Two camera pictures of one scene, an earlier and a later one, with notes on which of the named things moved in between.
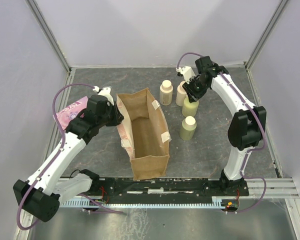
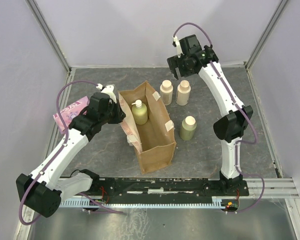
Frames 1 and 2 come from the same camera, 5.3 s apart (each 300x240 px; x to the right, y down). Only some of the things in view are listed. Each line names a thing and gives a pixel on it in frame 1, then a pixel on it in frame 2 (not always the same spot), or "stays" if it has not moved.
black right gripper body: [195, 87] → [174, 62]
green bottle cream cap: [188, 128] stays
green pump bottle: [189, 109] → [140, 112]
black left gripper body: [111, 118] stays
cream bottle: [181, 93] stays
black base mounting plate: [171, 190] stays
